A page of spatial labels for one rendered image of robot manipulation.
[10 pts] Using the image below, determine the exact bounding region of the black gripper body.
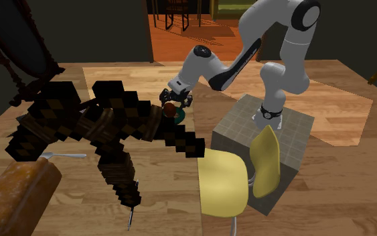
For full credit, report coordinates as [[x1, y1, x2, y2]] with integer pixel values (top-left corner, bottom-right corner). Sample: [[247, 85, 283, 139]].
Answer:
[[165, 87, 190, 101]]

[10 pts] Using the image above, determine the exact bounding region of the brown round fruit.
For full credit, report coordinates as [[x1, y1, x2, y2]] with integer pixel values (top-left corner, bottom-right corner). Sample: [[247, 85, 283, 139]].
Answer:
[[163, 101, 177, 119]]

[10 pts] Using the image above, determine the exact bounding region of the dark checkered wooden table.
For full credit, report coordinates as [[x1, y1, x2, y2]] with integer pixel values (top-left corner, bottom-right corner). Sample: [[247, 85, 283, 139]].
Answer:
[[5, 80, 206, 209]]

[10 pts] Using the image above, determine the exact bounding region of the grey tiled robot stand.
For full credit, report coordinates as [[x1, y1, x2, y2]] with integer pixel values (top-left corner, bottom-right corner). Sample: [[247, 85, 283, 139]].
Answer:
[[211, 93, 316, 217]]

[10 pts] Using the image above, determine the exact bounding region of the dark wooden chair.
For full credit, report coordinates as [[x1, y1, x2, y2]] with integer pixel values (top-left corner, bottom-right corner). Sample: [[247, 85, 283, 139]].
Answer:
[[164, 0, 191, 32]]

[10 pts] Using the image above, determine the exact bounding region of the yellow chair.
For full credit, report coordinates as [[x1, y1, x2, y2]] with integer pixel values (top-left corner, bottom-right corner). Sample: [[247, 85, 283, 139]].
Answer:
[[196, 124, 281, 236]]

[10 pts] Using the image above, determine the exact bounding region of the olive green cabinet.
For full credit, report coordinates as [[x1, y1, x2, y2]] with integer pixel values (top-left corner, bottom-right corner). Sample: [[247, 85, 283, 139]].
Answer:
[[209, 0, 258, 21]]

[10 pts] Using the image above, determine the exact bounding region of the dark slim pen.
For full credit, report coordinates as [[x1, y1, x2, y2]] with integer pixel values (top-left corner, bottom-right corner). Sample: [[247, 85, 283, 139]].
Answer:
[[127, 178, 141, 231]]

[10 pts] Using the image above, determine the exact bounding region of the dark framed standing mirror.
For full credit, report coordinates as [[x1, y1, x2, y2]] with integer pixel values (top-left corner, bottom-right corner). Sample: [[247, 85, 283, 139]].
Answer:
[[0, 0, 66, 107]]

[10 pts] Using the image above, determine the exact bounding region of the brown bread loaf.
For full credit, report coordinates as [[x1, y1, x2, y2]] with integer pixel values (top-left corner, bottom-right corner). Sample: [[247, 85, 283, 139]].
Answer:
[[0, 158, 63, 236]]

